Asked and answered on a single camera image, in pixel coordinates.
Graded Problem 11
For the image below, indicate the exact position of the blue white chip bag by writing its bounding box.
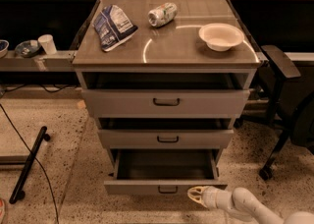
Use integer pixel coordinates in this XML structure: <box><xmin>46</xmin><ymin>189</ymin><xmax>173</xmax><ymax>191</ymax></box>
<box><xmin>92</xmin><ymin>5</ymin><xmax>138</xmax><ymax>52</ymax></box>

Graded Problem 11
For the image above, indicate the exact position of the white paper bowl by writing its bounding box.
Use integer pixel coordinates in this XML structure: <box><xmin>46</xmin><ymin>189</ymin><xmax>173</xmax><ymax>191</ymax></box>
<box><xmin>198</xmin><ymin>23</ymin><xmax>244</xmax><ymax>52</ymax></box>

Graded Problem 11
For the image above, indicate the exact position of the black office chair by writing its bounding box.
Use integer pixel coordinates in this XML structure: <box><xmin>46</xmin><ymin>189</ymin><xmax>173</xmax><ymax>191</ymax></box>
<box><xmin>239</xmin><ymin>45</ymin><xmax>314</xmax><ymax>180</ymax></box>

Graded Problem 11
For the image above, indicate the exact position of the blue rimmed bowl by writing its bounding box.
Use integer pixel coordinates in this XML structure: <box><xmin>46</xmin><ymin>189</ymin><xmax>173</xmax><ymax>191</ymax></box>
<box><xmin>0</xmin><ymin>39</ymin><xmax>9</xmax><ymax>58</ymax></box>

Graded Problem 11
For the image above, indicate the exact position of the grey middle drawer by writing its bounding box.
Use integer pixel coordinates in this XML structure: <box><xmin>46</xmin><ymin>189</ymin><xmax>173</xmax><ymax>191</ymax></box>
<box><xmin>98</xmin><ymin>130</ymin><xmax>234</xmax><ymax>149</ymax></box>

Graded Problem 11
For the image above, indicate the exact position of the black floor cable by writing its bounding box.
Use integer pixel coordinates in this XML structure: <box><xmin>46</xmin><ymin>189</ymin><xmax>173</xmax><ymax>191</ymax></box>
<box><xmin>0</xmin><ymin>102</ymin><xmax>60</xmax><ymax>224</ymax></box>

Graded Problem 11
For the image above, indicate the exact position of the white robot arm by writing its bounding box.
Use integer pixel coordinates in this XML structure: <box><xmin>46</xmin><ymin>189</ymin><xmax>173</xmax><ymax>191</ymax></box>
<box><xmin>187</xmin><ymin>186</ymin><xmax>314</xmax><ymax>224</ymax></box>

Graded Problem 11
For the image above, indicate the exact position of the crushed white soda can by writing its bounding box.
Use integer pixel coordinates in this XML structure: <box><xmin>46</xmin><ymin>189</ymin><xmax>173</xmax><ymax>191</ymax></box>
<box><xmin>148</xmin><ymin>3</ymin><xmax>178</xmax><ymax>28</ymax></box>

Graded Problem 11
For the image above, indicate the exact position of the grey bottom drawer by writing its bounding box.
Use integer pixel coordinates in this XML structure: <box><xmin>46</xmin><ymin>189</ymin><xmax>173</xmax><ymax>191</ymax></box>
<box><xmin>104</xmin><ymin>149</ymin><xmax>227</xmax><ymax>195</ymax></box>

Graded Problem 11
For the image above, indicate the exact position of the grey top drawer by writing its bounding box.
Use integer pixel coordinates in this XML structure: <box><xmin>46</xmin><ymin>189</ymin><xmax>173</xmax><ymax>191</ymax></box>
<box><xmin>82</xmin><ymin>89</ymin><xmax>249</xmax><ymax>118</ymax></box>

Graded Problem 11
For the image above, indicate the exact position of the grey drawer cabinet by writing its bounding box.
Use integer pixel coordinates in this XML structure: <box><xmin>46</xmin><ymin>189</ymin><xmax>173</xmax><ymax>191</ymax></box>
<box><xmin>74</xmin><ymin>0</ymin><xmax>260</xmax><ymax>166</ymax></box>

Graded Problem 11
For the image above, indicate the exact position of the grey drawer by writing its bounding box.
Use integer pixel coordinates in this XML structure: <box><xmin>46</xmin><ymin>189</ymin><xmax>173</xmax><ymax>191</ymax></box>
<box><xmin>98</xmin><ymin>130</ymin><xmax>234</xmax><ymax>149</ymax></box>
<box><xmin>104</xmin><ymin>149</ymin><xmax>227</xmax><ymax>195</ymax></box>
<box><xmin>82</xmin><ymin>89</ymin><xmax>249</xmax><ymax>118</ymax></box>

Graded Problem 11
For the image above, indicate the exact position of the white paper cup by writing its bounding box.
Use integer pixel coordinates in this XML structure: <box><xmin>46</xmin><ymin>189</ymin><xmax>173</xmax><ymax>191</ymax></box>
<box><xmin>38</xmin><ymin>34</ymin><xmax>57</xmax><ymax>55</ymax></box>

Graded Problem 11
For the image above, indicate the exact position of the black wheeled stand leg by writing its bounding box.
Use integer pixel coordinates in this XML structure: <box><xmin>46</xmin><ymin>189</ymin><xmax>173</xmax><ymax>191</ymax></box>
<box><xmin>9</xmin><ymin>126</ymin><xmax>50</xmax><ymax>204</ymax></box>

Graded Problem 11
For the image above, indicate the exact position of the grey side shelf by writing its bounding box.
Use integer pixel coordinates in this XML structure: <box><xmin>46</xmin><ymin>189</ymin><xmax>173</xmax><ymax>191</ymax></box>
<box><xmin>0</xmin><ymin>50</ymin><xmax>76</xmax><ymax>72</ymax></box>

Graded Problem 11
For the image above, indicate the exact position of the dark blue bowl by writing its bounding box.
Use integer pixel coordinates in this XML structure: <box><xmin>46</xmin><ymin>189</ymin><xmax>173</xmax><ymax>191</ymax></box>
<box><xmin>15</xmin><ymin>40</ymin><xmax>41</xmax><ymax>58</ymax></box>

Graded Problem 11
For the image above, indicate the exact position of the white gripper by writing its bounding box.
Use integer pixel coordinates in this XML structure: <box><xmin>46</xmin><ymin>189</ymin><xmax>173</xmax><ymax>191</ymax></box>
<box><xmin>187</xmin><ymin>186</ymin><xmax>234</xmax><ymax>210</ymax></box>

